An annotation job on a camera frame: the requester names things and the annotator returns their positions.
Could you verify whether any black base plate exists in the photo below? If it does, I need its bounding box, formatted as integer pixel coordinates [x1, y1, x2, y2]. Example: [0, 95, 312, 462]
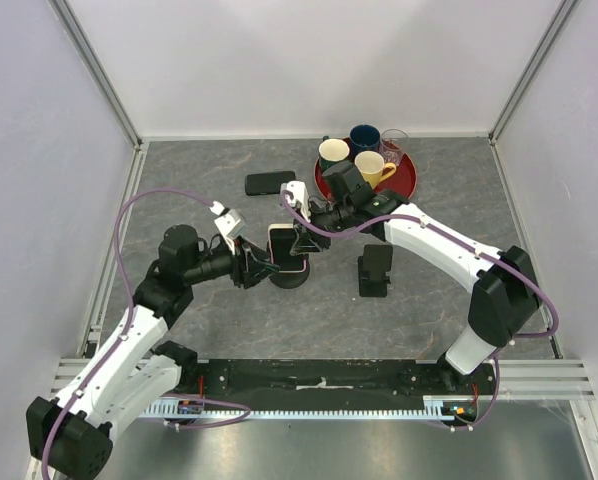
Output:
[177, 359, 496, 398]

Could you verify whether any yellow mug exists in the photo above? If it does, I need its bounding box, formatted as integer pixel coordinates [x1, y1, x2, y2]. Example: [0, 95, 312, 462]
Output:
[354, 151, 397, 189]

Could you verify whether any green mug cream inside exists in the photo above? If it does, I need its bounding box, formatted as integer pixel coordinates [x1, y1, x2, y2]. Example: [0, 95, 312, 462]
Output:
[318, 136, 350, 172]

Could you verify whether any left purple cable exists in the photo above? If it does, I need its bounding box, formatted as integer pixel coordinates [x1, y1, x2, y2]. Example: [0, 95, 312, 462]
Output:
[39, 187, 220, 480]

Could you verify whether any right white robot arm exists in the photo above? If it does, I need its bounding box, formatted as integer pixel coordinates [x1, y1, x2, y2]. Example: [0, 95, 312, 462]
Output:
[280, 162, 546, 394]

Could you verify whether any black phone lying flat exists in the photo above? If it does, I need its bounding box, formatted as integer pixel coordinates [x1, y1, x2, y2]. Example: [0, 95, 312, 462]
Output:
[244, 171, 296, 196]

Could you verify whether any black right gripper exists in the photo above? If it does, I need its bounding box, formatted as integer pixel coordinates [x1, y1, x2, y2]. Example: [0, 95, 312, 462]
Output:
[290, 199, 353, 255]

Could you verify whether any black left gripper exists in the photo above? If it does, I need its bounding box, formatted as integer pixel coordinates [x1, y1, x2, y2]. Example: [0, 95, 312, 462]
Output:
[184, 235, 279, 289]

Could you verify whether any white slotted cable duct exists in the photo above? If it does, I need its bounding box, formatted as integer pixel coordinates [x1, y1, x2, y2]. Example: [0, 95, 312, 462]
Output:
[140, 397, 479, 423]

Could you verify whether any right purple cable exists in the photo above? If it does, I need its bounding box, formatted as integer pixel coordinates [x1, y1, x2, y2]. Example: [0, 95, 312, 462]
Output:
[281, 194, 560, 432]

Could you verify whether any black folding phone stand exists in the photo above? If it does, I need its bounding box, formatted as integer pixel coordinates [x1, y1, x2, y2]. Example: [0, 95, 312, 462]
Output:
[357, 244, 393, 298]

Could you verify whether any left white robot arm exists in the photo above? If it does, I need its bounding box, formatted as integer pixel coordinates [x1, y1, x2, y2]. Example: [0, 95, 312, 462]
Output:
[26, 225, 277, 479]

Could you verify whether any aluminium frame rail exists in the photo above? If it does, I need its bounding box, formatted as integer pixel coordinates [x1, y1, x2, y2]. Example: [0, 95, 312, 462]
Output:
[26, 0, 598, 480]

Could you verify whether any black round-base phone stand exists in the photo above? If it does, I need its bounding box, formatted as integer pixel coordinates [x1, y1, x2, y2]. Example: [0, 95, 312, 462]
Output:
[269, 260, 310, 290]

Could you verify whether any dark blue mug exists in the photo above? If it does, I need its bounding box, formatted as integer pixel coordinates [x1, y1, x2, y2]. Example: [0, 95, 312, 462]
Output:
[349, 124, 381, 157]

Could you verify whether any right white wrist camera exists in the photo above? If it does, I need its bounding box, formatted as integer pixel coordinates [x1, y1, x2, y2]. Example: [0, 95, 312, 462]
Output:
[280, 180, 311, 222]

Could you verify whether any clear glass cup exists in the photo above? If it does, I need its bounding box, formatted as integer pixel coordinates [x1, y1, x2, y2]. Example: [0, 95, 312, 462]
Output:
[379, 129, 409, 166]

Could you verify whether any purple cable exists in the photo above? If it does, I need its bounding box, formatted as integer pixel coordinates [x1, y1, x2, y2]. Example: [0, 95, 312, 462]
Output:
[281, 194, 560, 432]
[39, 187, 220, 480]

